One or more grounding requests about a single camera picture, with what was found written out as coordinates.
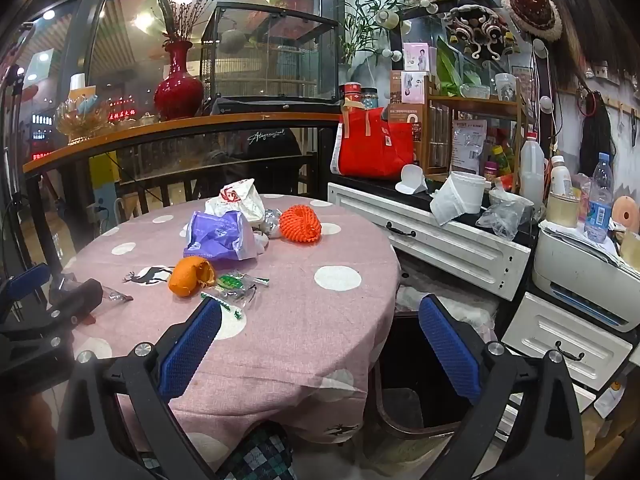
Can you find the clear water bottle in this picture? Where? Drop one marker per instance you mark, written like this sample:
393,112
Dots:
599,205

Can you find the red embroidered hat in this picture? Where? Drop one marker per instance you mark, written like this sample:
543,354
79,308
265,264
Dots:
532,10

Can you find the translucent tan container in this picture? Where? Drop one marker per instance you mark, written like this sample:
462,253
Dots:
630,245

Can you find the small white bottle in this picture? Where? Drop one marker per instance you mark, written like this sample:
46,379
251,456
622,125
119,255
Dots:
560,177

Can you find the silver foil wrapper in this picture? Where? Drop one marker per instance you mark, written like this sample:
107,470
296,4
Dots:
272,222

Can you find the green clear candy wrapper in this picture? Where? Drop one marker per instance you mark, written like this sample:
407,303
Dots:
230,280
225,302

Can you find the red lid jar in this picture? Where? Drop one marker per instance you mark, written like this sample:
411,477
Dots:
352,95

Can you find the white drawer unit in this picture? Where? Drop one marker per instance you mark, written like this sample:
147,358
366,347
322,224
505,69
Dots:
550,330

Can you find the cream round tin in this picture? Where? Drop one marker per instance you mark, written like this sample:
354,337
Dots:
562,212

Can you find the glass lotus bowl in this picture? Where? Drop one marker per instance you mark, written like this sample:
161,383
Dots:
80,115

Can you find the vanity mirror with bulbs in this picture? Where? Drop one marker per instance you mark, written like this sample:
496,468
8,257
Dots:
415,30

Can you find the white red-print plastic bag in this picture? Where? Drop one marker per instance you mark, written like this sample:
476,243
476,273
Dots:
240,200

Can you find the white printer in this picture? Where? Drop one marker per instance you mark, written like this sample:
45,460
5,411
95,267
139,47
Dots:
575,270

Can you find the dark fringed wall hanging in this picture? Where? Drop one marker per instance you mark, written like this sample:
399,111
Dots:
590,20

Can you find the white tissue roll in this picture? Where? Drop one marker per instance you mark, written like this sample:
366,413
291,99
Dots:
462,192

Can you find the peach round pad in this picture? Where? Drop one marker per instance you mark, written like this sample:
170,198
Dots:
625,215

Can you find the printed glass cup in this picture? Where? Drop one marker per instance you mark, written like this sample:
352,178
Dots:
506,87

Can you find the wooden counter ledge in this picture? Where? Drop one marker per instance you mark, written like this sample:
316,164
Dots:
200,122

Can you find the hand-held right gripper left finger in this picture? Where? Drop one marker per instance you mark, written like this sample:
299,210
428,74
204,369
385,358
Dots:
190,350

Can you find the orange foam fruit net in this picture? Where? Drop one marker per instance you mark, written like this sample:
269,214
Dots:
297,225

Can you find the black wig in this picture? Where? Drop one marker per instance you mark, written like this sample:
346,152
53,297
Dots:
597,130

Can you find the purple plastic bag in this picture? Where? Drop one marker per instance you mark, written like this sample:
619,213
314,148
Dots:
215,232

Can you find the dark brown waste bin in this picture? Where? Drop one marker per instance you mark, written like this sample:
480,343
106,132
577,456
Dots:
400,410

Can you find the white dressing cabinet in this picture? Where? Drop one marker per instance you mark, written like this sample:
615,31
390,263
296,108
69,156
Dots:
450,250

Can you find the clear glass bowl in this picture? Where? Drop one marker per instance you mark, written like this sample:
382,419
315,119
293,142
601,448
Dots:
475,91

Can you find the ornate white headdress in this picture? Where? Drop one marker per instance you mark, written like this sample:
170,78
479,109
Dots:
475,30

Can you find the green leafy branches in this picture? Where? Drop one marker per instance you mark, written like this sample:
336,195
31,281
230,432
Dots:
365,15

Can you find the wooden shelf rack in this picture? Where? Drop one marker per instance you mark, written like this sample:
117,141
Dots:
475,102

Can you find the clear plastic bag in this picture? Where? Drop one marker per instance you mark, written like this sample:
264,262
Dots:
500,217

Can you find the white jug red cap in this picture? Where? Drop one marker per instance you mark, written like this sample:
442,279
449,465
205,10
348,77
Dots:
531,175

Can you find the red ceramic vase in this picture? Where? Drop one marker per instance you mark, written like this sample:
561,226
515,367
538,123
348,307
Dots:
177,95

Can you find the silver red snack wrapper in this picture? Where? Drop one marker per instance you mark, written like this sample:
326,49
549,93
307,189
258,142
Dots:
117,294

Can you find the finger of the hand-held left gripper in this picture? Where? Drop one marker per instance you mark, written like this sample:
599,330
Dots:
80,295
30,280

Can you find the dried branches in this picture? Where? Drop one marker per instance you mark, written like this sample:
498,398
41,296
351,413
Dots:
180,20

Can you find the pink box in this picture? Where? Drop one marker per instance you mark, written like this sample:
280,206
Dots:
416,57

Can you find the white printed packet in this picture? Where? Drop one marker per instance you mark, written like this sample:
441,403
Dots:
467,145

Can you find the pink polka dot tablecloth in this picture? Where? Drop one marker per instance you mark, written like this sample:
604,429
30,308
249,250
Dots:
300,320

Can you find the orange peel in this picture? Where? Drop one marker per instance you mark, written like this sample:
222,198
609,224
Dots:
182,280

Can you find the dark lid jar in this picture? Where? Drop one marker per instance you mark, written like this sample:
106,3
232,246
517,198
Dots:
369,97

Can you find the person's checked green trousers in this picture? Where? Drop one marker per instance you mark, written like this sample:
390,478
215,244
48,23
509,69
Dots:
260,455

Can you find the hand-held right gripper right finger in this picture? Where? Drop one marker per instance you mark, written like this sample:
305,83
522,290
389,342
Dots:
450,350

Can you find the brown cardboard box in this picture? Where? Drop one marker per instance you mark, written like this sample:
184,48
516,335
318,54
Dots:
405,125

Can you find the green leaf decoration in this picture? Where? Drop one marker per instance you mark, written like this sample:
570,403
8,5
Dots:
450,70

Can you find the red tote bag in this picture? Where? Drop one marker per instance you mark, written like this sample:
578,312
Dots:
370,150

